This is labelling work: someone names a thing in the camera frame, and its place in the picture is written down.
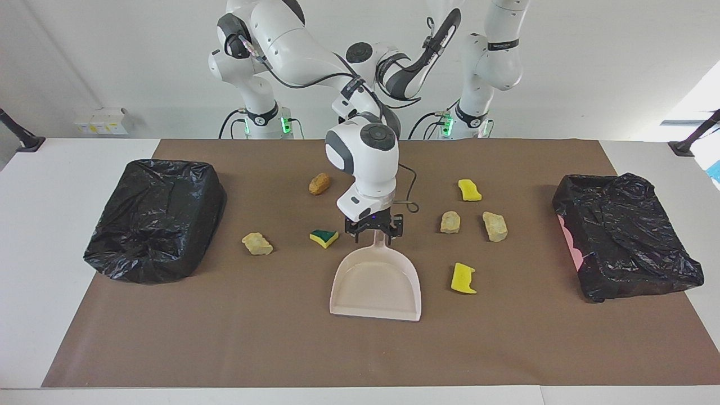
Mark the pink plastic bin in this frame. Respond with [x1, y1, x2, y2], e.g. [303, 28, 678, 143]
[557, 214, 586, 271]

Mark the black base cable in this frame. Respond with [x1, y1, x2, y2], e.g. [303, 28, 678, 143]
[408, 110, 451, 140]
[218, 109, 248, 140]

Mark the brown paper table mat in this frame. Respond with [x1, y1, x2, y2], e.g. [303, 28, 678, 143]
[42, 139, 720, 388]

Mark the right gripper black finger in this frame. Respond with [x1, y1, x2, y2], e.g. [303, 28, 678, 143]
[378, 213, 404, 244]
[345, 217, 376, 242]

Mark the black right base cable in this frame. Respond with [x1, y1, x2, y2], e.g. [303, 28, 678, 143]
[218, 109, 248, 140]

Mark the beige plastic dustpan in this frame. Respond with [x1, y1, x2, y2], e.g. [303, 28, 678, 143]
[329, 229, 422, 322]

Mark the green and yellow sponge piece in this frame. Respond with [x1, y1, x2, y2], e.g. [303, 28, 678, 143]
[309, 228, 340, 249]

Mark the black bag lined trash bin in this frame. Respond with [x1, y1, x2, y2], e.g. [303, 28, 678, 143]
[83, 159, 228, 285]

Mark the black left base cable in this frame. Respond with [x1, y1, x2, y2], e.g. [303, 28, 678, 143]
[408, 110, 451, 140]

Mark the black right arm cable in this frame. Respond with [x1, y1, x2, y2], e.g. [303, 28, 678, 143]
[242, 34, 420, 214]

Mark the left black bag bin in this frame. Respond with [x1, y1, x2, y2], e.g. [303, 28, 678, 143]
[552, 173, 705, 303]

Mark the white wall socket box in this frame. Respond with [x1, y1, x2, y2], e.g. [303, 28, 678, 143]
[73, 107, 131, 136]

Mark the black clamp stand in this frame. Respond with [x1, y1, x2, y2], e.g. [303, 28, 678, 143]
[0, 108, 46, 152]
[668, 110, 720, 157]

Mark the notched yellow sponge piece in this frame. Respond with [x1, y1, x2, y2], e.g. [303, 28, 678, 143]
[451, 262, 478, 295]

